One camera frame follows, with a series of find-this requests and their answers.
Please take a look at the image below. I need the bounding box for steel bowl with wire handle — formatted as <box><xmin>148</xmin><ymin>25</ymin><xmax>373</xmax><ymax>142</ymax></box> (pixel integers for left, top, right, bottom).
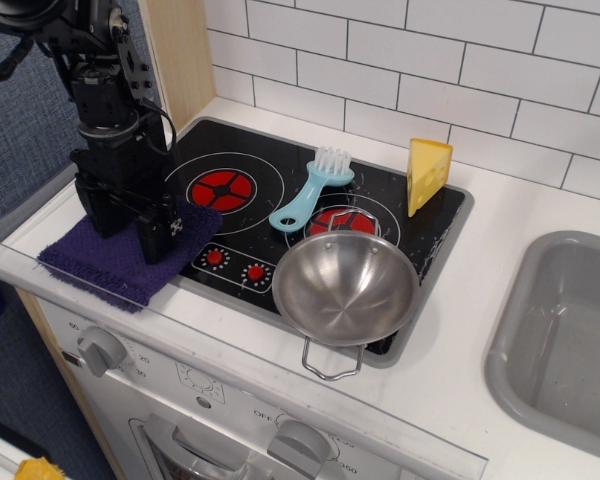
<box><xmin>272</xmin><ymin>230</ymin><xmax>421</xmax><ymax>381</ymax></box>

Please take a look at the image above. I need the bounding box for yellow toy cheese wedge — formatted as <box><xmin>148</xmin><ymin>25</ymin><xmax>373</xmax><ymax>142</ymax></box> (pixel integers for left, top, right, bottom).
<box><xmin>407</xmin><ymin>138</ymin><xmax>453</xmax><ymax>217</ymax></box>

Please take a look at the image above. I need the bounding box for purple towel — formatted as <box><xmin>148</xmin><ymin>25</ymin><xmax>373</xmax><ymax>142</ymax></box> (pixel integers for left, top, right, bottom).
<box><xmin>38</xmin><ymin>202</ymin><xmax>223</xmax><ymax>313</ymax></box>

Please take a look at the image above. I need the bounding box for light blue dish brush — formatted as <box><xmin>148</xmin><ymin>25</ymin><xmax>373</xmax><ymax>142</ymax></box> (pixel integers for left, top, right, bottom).
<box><xmin>269</xmin><ymin>147</ymin><xmax>355</xmax><ymax>233</ymax></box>

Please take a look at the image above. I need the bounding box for yellow black object bottom left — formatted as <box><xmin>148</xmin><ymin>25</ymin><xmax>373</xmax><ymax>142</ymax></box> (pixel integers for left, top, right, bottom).
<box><xmin>0</xmin><ymin>422</ymin><xmax>68</xmax><ymax>480</ymax></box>

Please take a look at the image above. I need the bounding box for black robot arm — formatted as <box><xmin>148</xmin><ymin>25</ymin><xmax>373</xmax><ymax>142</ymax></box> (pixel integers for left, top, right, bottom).
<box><xmin>0</xmin><ymin>1</ymin><xmax>180</xmax><ymax>264</ymax></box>

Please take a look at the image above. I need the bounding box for grey sink basin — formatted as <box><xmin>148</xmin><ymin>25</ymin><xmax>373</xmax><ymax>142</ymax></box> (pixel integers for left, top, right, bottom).
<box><xmin>485</xmin><ymin>231</ymin><xmax>600</xmax><ymax>458</ymax></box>

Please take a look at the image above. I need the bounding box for white toy oven front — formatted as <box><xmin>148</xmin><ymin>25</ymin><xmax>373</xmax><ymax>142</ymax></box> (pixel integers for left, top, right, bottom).
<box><xmin>39</xmin><ymin>301</ymin><xmax>486</xmax><ymax>479</ymax></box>

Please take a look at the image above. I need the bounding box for black sleeved cable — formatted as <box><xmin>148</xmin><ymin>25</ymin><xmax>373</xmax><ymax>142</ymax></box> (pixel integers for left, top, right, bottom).
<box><xmin>0</xmin><ymin>37</ymin><xmax>35</xmax><ymax>84</ymax></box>

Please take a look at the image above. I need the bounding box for grey right oven knob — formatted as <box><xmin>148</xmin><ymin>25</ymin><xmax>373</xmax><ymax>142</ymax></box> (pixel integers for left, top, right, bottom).
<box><xmin>267</xmin><ymin>420</ymin><xmax>332</xmax><ymax>477</ymax></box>

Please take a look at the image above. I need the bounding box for black toy stovetop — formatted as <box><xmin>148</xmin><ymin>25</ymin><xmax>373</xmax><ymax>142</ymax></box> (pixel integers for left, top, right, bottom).
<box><xmin>162</xmin><ymin>116</ymin><xmax>476</xmax><ymax>369</ymax></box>

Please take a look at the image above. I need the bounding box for light wooden side panel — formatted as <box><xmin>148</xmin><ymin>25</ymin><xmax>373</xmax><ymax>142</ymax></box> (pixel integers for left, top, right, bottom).
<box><xmin>139</xmin><ymin>0</ymin><xmax>216</xmax><ymax>132</ymax></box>

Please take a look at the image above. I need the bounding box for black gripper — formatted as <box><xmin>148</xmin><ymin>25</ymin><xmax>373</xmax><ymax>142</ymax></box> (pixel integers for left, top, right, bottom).
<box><xmin>71</xmin><ymin>112</ymin><xmax>180</xmax><ymax>265</ymax></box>

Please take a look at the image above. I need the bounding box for grey oven knob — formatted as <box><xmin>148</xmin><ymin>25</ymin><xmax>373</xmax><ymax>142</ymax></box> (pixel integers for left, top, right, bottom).
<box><xmin>267</xmin><ymin>420</ymin><xmax>332</xmax><ymax>477</ymax></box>
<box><xmin>77</xmin><ymin>326</ymin><xmax>127</xmax><ymax>378</ymax></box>

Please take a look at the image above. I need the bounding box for grey left oven knob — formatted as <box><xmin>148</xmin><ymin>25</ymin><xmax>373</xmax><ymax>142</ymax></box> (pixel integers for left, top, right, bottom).
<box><xmin>77</xmin><ymin>326</ymin><xmax>127</xmax><ymax>378</ymax></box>

